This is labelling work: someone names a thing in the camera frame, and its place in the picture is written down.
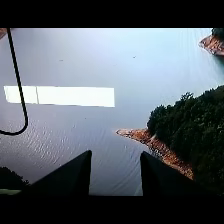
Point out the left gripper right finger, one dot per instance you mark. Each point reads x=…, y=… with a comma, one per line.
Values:
x=160, y=180

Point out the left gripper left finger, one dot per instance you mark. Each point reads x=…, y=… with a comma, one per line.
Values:
x=71, y=178

